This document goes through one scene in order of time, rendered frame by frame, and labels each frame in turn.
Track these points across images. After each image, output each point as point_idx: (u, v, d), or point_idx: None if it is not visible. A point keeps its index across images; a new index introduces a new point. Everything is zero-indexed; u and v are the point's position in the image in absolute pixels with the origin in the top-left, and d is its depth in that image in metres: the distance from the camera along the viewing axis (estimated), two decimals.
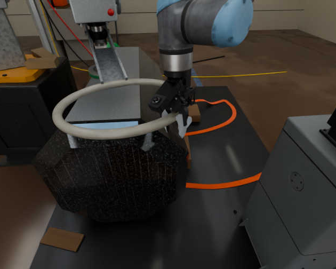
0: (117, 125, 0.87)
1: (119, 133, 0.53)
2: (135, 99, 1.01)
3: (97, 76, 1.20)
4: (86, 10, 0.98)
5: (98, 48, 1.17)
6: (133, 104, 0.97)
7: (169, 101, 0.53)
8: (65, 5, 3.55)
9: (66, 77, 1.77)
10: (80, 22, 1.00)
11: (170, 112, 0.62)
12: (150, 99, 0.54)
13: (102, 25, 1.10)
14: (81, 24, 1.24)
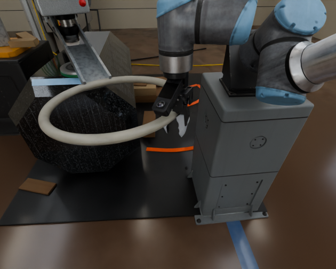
0: (72, 80, 1.12)
1: (124, 135, 0.50)
2: None
3: (70, 74, 1.10)
4: (54, 1, 0.88)
5: (70, 45, 1.07)
6: None
7: (173, 104, 0.53)
8: None
9: (48, 57, 2.02)
10: (48, 15, 0.90)
11: None
12: (154, 103, 0.52)
13: (72, 18, 1.00)
14: (46, 18, 1.11)
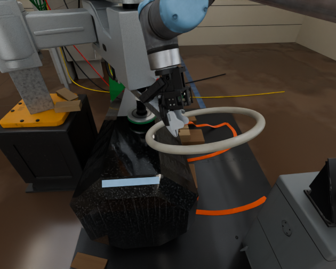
0: (142, 180, 1.09)
1: (233, 141, 0.62)
2: (154, 152, 1.22)
3: (129, 119, 1.42)
4: (138, 80, 1.20)
5: (139, 100, 1.36)
6: (153, 158, 1.19)
7: (149, 96, 0.61)
8: None
9: (86, 112, 1.98)
10: (133, 89, 1.21)
11: None
12: None
13: None
14: (119, 81, 1.43)
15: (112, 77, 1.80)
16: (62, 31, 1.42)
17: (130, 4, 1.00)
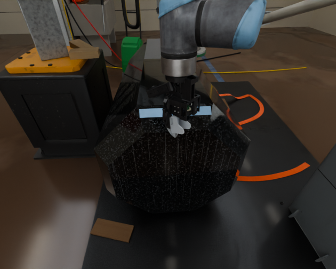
0: None
1: None
2: (198, 86, 0.99)
3: None
4: None
5: None
6: (198, 90, 0.96)
7: (155, 94, 0.58)
8: (82, 0, 3.53)
9: (102, 69, 1.75)
10: None
11: None
12: (158, 86, 0.62)
13: None
14: None
15: (136, 23, 1.58)
16: None
17: None
